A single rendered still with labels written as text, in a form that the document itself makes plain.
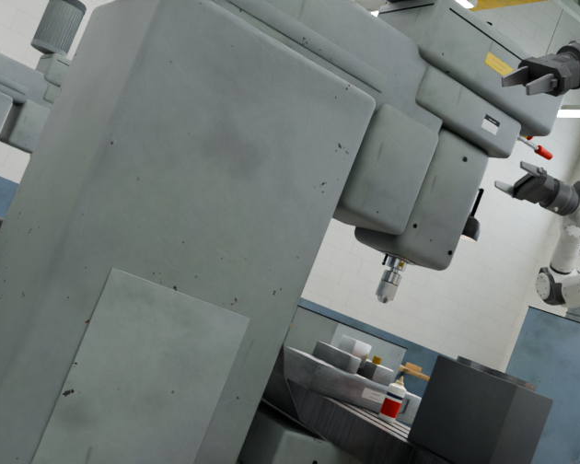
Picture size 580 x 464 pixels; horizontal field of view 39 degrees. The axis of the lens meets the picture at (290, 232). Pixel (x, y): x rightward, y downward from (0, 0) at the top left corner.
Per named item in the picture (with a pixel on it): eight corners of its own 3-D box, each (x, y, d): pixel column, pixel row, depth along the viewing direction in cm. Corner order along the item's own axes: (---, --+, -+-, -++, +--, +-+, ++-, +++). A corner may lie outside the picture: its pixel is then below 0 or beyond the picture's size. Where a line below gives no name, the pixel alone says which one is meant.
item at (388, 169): (345, 226, 212) (382, 132, 214) (404, 237, 191) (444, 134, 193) (286, 197, 202) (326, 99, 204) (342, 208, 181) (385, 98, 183)
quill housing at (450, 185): (400, 262, 220) (442, 151, 222) (451, 276, 202) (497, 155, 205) (345, 237, 210) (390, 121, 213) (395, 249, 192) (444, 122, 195)
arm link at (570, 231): (568, 186, 235) (555, 225, 243) (578, 204, 228) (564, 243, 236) (590, 188, 236) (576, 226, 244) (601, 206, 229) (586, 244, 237)
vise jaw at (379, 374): (353, 370, 218) (359, 355, 218) (388, 387, 205) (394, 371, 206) (336, 364, 215) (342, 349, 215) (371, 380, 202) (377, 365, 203)
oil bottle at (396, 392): (387, 419, 198) (403, 376, 198) (397, 424, 194) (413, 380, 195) (374, 415, 196) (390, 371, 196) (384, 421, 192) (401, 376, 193)
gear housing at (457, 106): (446, 156, 226) (459, 122, 226) (512, 161, 205) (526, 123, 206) (354, 103, 209) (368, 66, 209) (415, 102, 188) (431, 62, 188)
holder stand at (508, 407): (444, 449, 180) (476, 363, 182) (522, 490, 162) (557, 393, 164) (406, 437, 174) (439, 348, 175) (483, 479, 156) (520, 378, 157)
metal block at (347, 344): (349, 362, 211) (357, 340, 212) (363, 368, 206) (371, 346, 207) (333, 356, 208) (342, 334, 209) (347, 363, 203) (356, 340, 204)
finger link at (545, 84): (526, 81, 154) (551, 73, 156) (526, 98, 155) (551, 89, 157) (531, 83, 152) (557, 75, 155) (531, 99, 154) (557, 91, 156)
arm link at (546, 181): (510, 179, 234) (544, 195, 238) (511, 207, 229) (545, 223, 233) (540, 157, 224) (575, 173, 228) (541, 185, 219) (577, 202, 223)
